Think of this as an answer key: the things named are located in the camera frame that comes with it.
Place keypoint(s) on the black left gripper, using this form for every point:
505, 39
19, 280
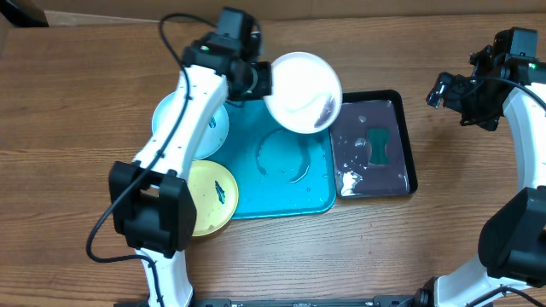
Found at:
264, 87

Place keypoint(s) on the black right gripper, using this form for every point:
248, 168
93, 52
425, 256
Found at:
455, 86

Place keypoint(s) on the white plate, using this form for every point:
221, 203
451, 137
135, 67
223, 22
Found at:
306, 93

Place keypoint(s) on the green sponge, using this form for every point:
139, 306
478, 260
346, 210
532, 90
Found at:
378, 140

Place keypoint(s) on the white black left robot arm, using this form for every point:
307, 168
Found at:
151, 203

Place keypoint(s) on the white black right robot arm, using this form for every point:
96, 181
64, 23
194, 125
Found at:
511, 251

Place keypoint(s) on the teal plastic tray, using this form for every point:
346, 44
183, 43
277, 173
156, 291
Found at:
279, 173

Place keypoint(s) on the black plastic tray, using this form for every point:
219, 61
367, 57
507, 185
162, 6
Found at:
354, 176

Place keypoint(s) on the light blue plate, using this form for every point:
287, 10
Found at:
214, 135

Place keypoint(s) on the yellow plate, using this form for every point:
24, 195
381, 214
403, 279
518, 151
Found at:
215, 194

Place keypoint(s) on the brown cardboard backdrop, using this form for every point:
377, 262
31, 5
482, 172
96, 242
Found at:
279, 9

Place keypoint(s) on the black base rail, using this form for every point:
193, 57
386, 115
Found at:
377, 301

